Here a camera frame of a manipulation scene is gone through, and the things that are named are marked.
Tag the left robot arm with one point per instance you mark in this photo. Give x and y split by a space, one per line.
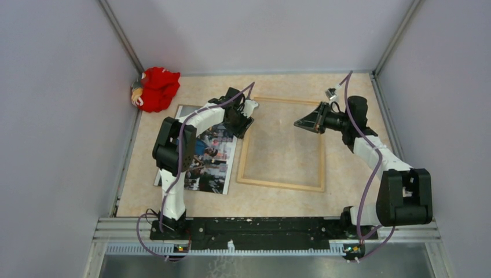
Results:
174 148

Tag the red crumpled cloth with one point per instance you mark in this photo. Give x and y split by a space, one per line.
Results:
154 89

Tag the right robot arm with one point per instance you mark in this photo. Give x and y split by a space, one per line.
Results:
404 195

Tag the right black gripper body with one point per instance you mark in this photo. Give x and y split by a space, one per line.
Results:
335 121

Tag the printed photo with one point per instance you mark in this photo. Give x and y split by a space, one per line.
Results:
214 152

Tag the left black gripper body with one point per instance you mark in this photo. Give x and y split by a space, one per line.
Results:
239 124

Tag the transparent plastic sheet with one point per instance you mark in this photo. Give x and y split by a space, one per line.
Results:
284 142

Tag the wooden picture frame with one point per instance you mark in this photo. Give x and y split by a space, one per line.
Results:
284 146

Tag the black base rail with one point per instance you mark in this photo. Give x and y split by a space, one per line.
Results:
256 233

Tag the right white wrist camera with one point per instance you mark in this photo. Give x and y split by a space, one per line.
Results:
331 94

